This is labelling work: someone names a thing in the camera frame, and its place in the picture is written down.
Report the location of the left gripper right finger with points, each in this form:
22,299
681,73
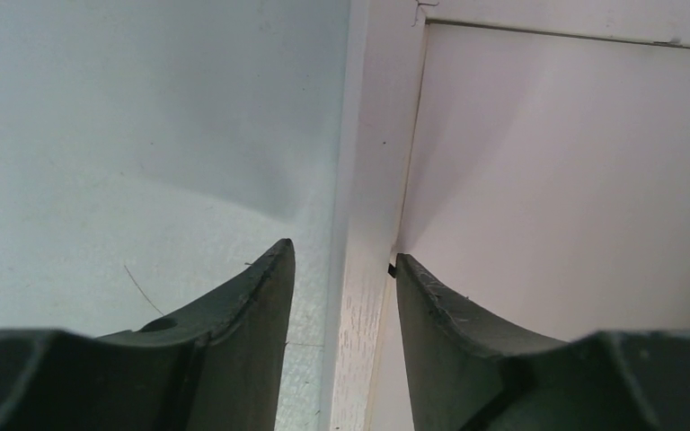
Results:
469,369

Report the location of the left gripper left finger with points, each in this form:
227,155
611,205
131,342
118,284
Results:
214,364

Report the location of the white picture frame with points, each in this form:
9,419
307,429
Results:
364,385

